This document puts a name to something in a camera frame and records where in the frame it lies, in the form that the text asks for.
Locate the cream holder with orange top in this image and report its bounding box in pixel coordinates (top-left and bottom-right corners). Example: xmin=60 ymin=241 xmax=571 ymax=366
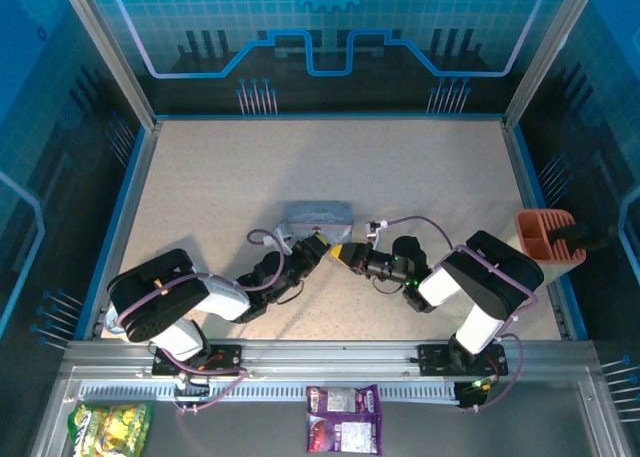
xmin=513 ymin=207 xmax=588 ymax=287

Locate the purple snack bag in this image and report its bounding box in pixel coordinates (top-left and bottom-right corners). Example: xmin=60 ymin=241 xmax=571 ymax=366
xmin=305 ymin=384 xmax=384 ymax=455

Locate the black tool in holder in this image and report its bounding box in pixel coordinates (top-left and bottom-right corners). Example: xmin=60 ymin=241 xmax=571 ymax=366
xmin=546 ymin=223 xmax=619 ymax=254

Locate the green yellow snack bag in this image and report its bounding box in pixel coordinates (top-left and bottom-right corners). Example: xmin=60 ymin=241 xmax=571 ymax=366
xmin=66 ymin=401 xmax=154 ymax=457

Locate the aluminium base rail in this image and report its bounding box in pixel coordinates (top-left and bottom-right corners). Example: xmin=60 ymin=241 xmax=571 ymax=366
xmin=67 ymin=338 xmax=596 ymax=379

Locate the white slotted cable tray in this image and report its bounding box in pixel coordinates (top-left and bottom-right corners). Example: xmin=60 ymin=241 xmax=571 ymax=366
xmin=78 ymin=379 xmax=462 ymax=402

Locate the aluminium frame post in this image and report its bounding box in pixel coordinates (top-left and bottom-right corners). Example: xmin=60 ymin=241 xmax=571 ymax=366
xmin=55 ymin=0 xmax=162 ymax=131
xmin=503 ymin=0 xmax=602 ymax=131

